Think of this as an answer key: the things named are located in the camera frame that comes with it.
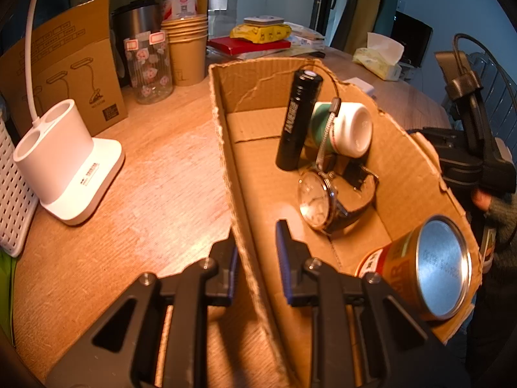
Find orange tin can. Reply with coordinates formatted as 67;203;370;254
356;215;471;320

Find white pill bottle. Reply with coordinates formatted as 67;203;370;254
306;102;373;158

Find white power adapter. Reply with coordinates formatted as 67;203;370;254
344;77;375;96

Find wristwatch with black strap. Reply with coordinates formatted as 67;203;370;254
297;166;379;235

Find cardboard box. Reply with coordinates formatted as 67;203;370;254
208;58;482;387

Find person's right hand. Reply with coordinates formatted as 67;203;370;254
471;188;493;213

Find grey headboard bed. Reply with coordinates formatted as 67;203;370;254
468;52;516;161

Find black television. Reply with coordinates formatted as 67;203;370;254
390;11;433;68

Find tissue pack with tissue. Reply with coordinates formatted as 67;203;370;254
352;32;404;81

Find white desk lamp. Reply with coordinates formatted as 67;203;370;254
13;0;125;226

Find black scissors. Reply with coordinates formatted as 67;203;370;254
309;51;326;59

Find white perforated plastic basket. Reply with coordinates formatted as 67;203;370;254
0;118;38;257

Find white small boxes pile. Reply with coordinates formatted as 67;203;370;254
286;22;325;51

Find floral glass jar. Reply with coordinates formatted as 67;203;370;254
123;31;174;104

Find yellow wet wipes pack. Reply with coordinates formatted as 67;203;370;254
230;24;292;44

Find grey case on wipes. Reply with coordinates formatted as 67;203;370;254
244;15;284;26

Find stack of paper cups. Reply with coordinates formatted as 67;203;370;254
161;15;208;87

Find brown lamp packaging box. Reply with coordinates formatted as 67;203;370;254
0;0;130;138

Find stainless steel thermos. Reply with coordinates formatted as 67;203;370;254
111;0;161;87

